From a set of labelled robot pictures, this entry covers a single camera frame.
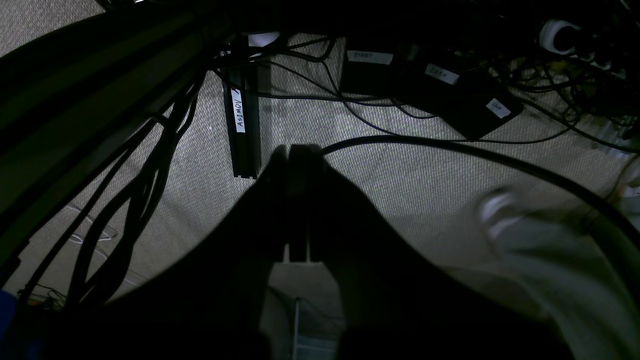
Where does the black aluminium extrusion with label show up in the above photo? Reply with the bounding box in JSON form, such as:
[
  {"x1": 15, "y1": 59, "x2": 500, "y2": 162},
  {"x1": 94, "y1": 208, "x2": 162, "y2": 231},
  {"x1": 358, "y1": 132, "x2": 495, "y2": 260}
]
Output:
[{"x1": 219, "y1": 67, "x2": 262, "y2": 179}]

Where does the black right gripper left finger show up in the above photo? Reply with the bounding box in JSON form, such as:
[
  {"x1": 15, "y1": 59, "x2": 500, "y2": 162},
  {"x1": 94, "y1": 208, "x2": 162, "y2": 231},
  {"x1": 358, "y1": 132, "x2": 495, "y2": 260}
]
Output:
[{"x1": 50, "y1": 145, "x2": 287, "y2": 360}]

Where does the white shoe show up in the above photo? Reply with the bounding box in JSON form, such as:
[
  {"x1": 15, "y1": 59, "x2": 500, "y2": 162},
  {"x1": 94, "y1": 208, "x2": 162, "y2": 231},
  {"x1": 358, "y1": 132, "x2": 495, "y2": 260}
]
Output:
[{"x1": 477, "y1": 187, "x2": 526, "y2": 240}]

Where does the black power adapter with labels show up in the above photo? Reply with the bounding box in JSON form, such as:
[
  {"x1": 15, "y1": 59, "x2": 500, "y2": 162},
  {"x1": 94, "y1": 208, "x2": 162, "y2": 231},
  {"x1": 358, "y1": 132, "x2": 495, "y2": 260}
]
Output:
[{"x1": 340, "y1": 48, "x2": 524, "y2": 141}]

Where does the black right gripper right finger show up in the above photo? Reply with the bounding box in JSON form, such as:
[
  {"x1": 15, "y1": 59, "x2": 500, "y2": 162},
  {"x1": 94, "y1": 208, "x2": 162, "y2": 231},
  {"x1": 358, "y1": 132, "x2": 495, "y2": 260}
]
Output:
[{"x1": 289, "y1": 145, "x2": 574, "y2": 360}]

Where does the thick black cable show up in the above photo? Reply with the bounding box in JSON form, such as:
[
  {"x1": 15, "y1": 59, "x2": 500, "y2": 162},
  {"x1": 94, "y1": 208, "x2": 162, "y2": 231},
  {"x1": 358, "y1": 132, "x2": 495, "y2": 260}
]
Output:
[{"x1": 320, "y1": 135, "x2": 640, "y2": 261}]

